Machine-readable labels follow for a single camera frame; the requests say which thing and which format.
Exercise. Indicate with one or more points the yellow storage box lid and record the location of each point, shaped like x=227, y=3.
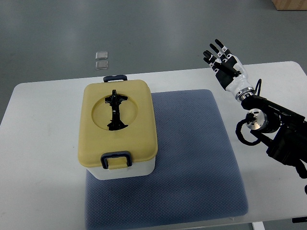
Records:
x=117, y=125

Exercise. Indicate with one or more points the white table leg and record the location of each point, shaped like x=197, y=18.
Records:
x=258, y=225

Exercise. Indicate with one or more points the white storage box body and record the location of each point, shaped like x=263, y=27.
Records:
x=130, y=169

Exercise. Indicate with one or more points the wooden box corner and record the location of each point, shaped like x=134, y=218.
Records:
x=291, y=5

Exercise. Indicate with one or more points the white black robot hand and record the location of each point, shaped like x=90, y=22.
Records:
x=229, y=71

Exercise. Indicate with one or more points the blue grey fabric mat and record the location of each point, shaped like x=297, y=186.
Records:
x=196, y=175

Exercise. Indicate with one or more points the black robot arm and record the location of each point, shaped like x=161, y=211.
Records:
x=283, y=131

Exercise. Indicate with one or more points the upper metal floor plate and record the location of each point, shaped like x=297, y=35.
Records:
x=101, y=55

